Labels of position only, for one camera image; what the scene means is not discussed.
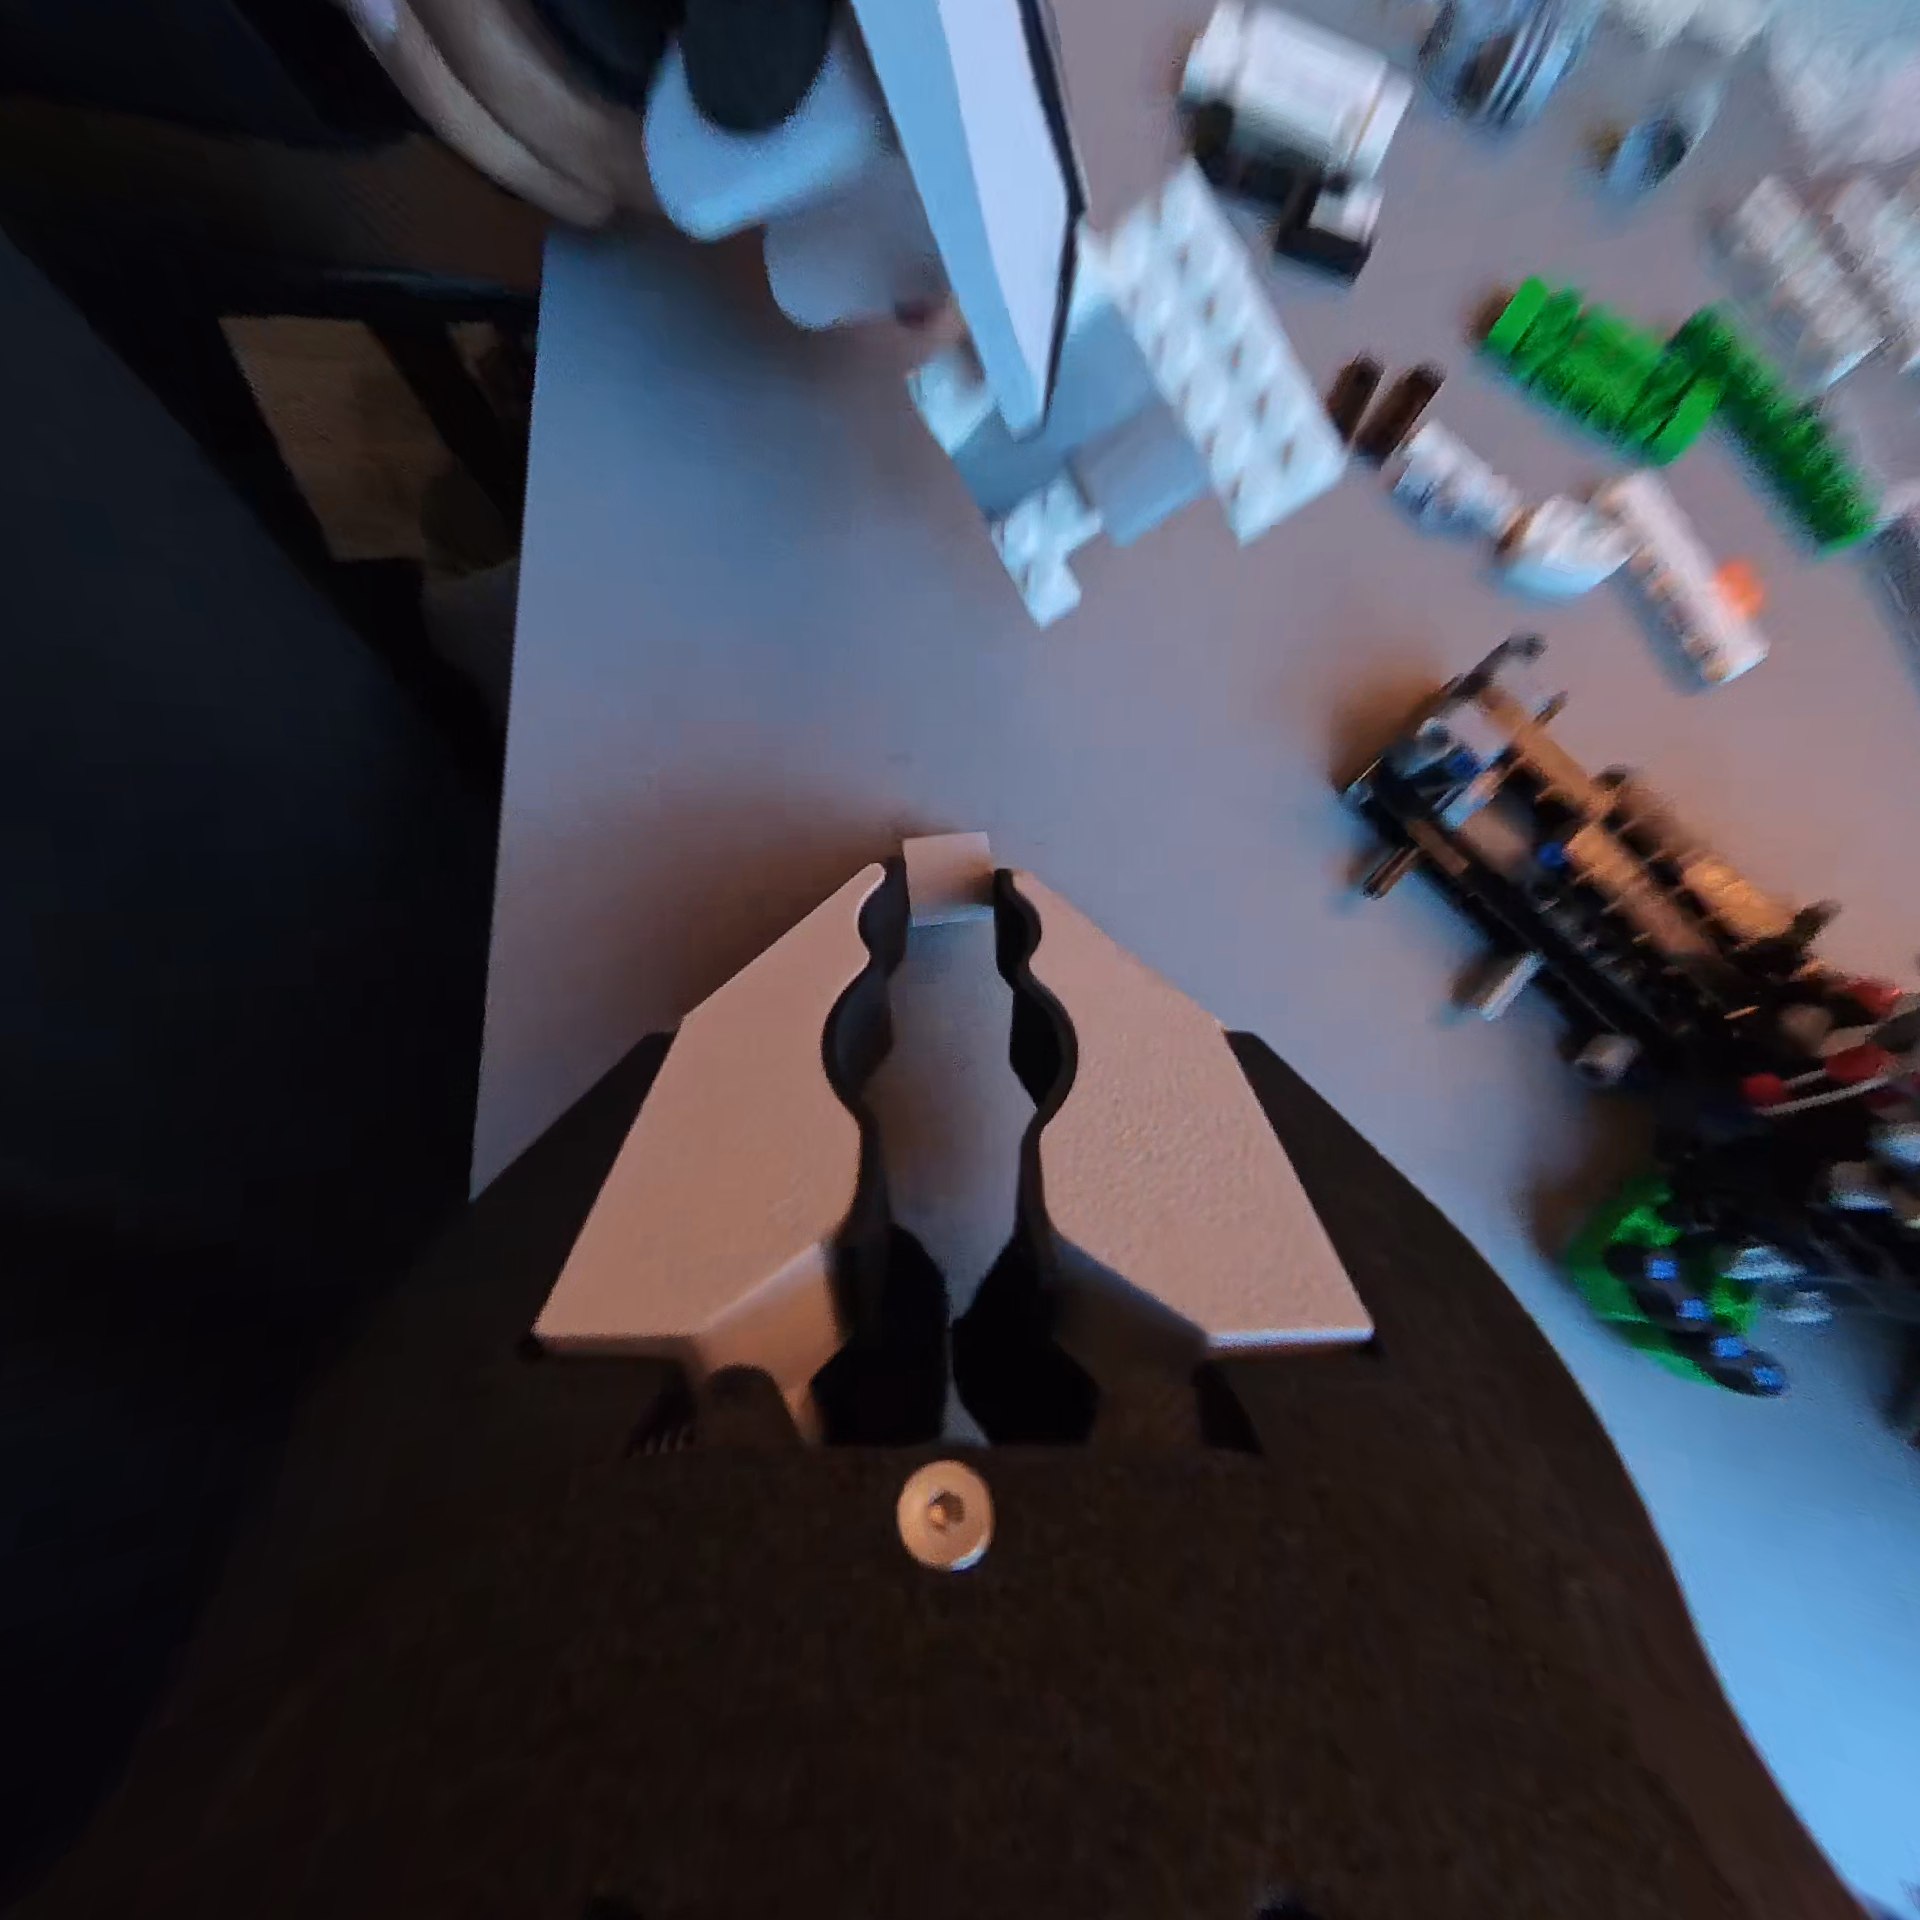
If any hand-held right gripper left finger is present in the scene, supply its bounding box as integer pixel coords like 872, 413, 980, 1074
532, 863, 954, 1446

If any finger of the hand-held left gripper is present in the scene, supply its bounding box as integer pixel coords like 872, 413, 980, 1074
767, 0, 1089, 442

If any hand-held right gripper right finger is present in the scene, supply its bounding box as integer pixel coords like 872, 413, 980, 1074
954, 867, 1377, 1446

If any white brick plate assembly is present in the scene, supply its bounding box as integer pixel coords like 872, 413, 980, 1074
904, 163, 1354, 634

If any person's left hand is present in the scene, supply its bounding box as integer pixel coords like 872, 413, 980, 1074
337, 0, 655, 226

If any green black brick assembly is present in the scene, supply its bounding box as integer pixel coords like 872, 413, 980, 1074
1564, 1170, 1795, 1402

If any toy truck model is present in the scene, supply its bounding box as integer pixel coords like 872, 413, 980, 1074
1336, 634, 1920, 1279

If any grey toy connector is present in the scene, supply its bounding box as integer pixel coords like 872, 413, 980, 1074
1388, 424, 1525, 543

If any cluster of grey wheel hubs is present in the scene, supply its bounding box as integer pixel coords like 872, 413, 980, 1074
1418, 0, 1712, 198

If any person's black clothing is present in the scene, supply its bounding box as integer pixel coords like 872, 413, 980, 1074
0, 225, 520, 1920

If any white bent toy beam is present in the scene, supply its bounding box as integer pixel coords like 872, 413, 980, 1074
1500, 504, 1636, 601

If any long white toy beam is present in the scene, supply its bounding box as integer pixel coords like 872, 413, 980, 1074
1599, 471, 1772, 693

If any stack of white toy beams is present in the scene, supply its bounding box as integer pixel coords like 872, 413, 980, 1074
1709, 171, 1920, 378

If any green toy beam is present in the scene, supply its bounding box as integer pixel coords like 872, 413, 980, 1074
1671, 306, 1881, 553

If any green toy frame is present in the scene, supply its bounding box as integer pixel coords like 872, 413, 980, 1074
1477, 277, 1729, 465

